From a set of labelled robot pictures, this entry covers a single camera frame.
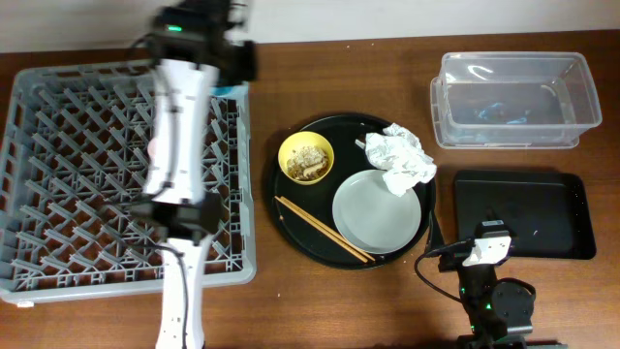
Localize yellow bowl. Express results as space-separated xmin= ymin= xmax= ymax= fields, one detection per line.
xmin=277 ymin=131 xmax=335 ymax=185

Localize white paper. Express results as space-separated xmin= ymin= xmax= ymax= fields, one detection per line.
xmin=364 ymin=123 xmax=437 ymax=197

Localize light blue plastic cup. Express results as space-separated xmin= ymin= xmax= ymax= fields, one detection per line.
xmin=211 ymin=83 xmax=249 ymax=99

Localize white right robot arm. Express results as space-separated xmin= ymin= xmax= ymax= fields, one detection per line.
xmin=439 ymin=220 xmax=536 ymax=349

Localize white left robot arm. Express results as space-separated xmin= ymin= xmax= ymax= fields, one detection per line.
xmin=128 ymin=0 xmax=257 ymax=348

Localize grey dishwasher rack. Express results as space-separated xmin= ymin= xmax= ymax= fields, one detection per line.
xmin=0 ymin=58 xmax=257 ymax=306

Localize pink plastic cup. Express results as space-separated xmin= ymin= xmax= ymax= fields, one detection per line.
xmin=147 ymin=139 xmax=156 ymax=158

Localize food scraps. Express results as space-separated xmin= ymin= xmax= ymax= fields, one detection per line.
xmin=287 ymin=146 xmax=329 ymax=181

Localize lower wooden chopstick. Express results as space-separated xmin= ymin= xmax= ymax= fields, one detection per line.
xmin=273 ymin=195 xmax=370 ymax=265

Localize wooden chopstick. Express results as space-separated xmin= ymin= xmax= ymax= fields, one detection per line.
xmin=278 ymin=195 xmax=377 ymax=262
xmin=273 ymin=195 xmax=370 ymax=265

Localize upper wooden chopstick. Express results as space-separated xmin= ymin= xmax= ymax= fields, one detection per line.
xmin=278 ymin=195 xmax=377 ymax=262

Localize round black tray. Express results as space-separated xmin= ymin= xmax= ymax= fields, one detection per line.
xmin=265 ymin=113 xmax=438 ymax=270

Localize grey round plate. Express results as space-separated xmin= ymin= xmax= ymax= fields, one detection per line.
xmin=332 ymin=170 xmax=422 ymax=254

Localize clear plastic bin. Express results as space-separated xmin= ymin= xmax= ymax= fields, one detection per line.
xmin=430 ymin=51 xmax=603 ymax=149

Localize black rectangular tray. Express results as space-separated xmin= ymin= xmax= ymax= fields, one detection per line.
xmin=454 ymin=170 xmax=597 ymax=260

